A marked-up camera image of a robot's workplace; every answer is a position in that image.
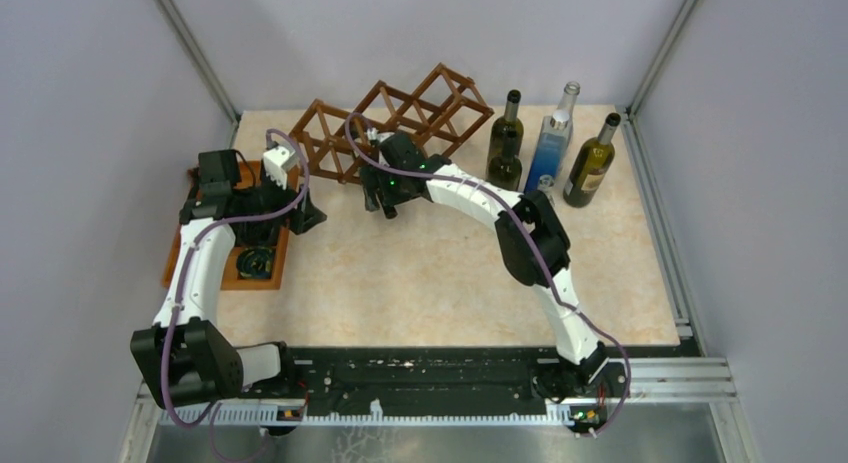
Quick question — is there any olive green wine bottle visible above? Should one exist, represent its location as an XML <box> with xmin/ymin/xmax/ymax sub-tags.
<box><xmin>563</xmin><ymin>112</ymin><xmax>622</xmax><ymax>208</ymax></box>

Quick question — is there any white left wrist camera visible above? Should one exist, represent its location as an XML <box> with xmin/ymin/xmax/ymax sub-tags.
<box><xmin>262</xmin><ymin>144</ymin><xmax>299</xmax><ymax>184</ymax></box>

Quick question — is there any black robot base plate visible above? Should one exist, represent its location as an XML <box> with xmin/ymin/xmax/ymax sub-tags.
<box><xmin>242</xmin><ymin>346</ymin><xmax>625</xmax><ymax>420</ymax></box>

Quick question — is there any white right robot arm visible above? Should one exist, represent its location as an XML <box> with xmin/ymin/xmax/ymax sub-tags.
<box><xmin>359</xmin><ymin>129</ymin><xmax>609</xmax><ymax>395</ymax></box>

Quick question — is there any clear glass wine bottle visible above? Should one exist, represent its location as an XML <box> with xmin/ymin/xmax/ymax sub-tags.
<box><xmin>552</xmin><ymin>81</ymin><xmax>581</xmax><ymax>125</ymax></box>

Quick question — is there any blue square vodka bottle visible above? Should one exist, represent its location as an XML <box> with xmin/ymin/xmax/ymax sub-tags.
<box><xmin>523</xmin><ymin>113</ymin><xmax>573</xmax><ymax>193</ymax></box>

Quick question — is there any dark green labelled wine bottle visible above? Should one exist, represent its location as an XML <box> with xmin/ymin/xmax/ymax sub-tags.
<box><xmin>487</xmin><ymin>89</ymin><xmax>524</xmax><ymax>160</ymax></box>

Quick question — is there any black coiled item in tray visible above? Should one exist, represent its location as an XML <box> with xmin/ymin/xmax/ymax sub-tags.
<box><xmin>235</xmin><ymin>220</ymin><xmax>280</xmax><ymax>280</ymax></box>

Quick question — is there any brown wooden wine rack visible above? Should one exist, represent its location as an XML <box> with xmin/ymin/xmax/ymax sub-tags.
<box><xmin>290</xmin><ymin>63</ymin><xmax>494</xmax><ymax>184</ymax></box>

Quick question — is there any aluminium frame rail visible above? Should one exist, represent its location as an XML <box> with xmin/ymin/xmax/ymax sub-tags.
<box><xmin>616</xmin><ymin>0</ymin><xmax>762</xmax><ymax>462</ymax></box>

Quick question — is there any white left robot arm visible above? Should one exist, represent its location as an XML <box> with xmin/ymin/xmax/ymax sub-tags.
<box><xmin>130</xmin><ymin>144</ymin><xmax>326</xmax><ymax>410</ymax></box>

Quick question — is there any green white-labelled wine bottle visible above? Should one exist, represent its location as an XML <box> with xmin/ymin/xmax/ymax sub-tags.
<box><xmin>486</xmin><ymin>129</ymin><xmax>522</xmax><ymax>191</ymax></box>

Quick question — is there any brown wooden compartment tray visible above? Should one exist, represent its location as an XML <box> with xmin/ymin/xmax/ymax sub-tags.
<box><xmin>161</xmin><ymin>160</ymin><xmax>290</xmax><ymax>291</ymax></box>

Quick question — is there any small clear glass bottle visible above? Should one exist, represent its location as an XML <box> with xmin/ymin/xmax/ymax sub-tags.
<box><xmin>536</xmin><ymin>174</ymin><xmax>555</xmax><ymax>206</ymax></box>

